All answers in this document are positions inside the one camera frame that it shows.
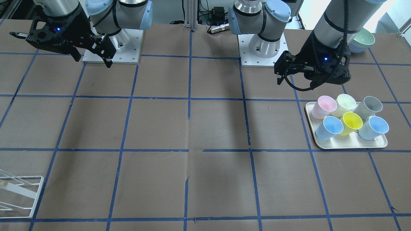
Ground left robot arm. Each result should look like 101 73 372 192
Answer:
228 0 385 91

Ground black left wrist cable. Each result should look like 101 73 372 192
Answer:
291 0 350 92

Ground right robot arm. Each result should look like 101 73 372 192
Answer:
11 0 153 68

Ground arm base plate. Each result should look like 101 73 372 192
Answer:
82 29 144 64
237 33 288 68

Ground white wire cup rack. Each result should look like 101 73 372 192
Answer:
1 169 45 220

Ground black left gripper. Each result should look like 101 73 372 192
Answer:
274 32 351 85

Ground pale cream plastic cup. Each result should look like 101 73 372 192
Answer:
331 94 357 117

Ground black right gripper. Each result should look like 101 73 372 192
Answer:
25 7 117 68

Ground green and blue stacked bowls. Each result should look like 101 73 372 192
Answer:
348 28 375 54

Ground yellow plastic cup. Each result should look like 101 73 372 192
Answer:
337 112 363 136

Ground cream plastic tray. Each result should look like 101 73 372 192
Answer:
304 101 388 150

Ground light blue plastic cup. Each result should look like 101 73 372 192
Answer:
358 116 389 141

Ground pink plastic cup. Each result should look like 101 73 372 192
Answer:
311 95 337 120

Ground grey plastic cup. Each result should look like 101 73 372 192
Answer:
354 96 383 120

